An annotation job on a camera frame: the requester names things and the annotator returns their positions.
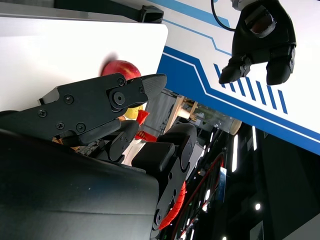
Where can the yellow green pear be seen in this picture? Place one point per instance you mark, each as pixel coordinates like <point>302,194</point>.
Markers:
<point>132,113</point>

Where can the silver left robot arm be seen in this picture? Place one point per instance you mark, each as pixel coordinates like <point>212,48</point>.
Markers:
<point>237,3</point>

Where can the white lidded teacup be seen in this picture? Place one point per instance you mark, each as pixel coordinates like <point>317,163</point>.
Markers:
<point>133,151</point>

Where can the red printed ribbon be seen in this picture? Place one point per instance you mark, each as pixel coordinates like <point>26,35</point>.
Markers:
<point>143,117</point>

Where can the red apple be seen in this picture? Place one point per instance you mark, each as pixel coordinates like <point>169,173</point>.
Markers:
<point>120,68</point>

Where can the wooden stand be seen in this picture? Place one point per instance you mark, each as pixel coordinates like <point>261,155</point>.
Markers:
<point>187,110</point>

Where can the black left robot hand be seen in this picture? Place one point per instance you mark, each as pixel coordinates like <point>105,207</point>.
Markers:
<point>265,47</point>

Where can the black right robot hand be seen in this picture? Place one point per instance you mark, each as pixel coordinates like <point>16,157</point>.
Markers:
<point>75,105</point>

